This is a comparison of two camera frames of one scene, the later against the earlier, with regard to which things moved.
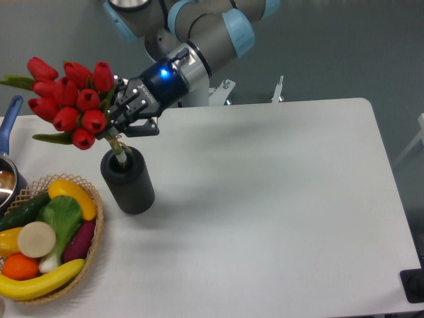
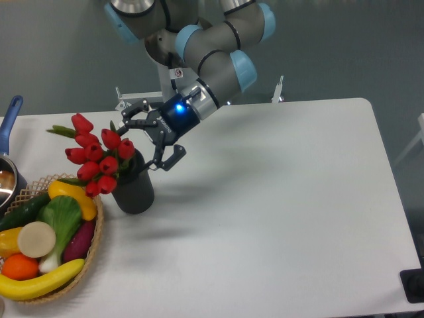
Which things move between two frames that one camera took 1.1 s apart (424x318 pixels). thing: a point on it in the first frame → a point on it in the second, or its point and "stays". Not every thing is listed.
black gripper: (159, 88) → (175, 118)
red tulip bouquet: (73, 103) → (102, 159)
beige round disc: (36, 239) stays
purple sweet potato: (78, 246) stays
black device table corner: (413, 282) stays
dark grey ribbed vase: (129, 184) stays
